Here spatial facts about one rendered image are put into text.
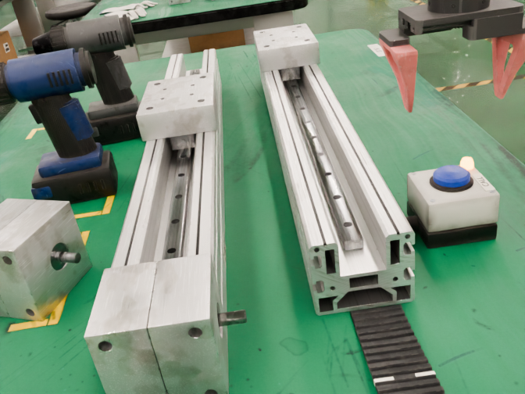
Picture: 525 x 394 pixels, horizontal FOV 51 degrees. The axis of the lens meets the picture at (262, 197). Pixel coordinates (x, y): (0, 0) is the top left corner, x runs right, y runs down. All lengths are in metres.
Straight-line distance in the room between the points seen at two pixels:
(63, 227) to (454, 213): 0.44
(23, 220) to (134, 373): 0.25
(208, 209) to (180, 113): 0.23
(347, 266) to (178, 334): 0.19
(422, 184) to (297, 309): 0.21
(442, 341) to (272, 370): 0.16
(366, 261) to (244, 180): 0.33
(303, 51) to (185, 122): 0.32
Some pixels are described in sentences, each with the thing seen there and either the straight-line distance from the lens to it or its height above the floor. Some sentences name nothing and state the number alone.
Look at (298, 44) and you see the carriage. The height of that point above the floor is 0.90.
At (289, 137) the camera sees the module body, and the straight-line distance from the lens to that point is 0.74.
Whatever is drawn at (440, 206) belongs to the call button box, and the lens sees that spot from 0.63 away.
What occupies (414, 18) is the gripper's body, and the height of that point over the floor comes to 1.03.
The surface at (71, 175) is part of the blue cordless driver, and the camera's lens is 0.86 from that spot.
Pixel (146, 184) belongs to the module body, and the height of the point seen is 0.86.
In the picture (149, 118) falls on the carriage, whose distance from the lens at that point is 0.80.
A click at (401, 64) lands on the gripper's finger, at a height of 1.00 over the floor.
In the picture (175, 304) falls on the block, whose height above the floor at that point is 0.87.
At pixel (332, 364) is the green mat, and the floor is 0.78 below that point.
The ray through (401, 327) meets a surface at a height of 0.79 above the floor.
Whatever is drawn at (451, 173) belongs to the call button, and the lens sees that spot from 0.66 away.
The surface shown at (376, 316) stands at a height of 0.79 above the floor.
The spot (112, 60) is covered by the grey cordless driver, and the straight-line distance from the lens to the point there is 1.04.
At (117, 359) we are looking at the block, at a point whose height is 0.85.
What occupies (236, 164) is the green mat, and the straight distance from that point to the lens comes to 0.89.
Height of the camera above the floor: 1.16
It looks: 29 degrees down
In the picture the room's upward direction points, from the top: 9 degrees counter-clockwise
